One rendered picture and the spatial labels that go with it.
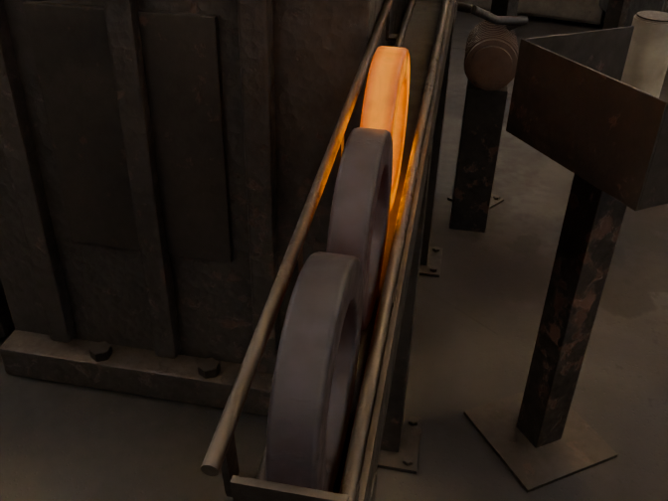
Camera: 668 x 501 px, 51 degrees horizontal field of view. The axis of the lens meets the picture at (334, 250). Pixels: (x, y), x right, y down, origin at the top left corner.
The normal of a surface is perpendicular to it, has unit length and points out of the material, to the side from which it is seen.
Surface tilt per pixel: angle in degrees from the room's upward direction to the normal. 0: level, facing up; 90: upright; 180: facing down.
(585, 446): 0
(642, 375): 0
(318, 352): 37
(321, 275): 0
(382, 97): 48
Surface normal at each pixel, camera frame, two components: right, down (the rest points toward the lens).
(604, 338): 0.03, -0.84
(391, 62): -0.04, -0.65
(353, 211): -0.14, -0.12
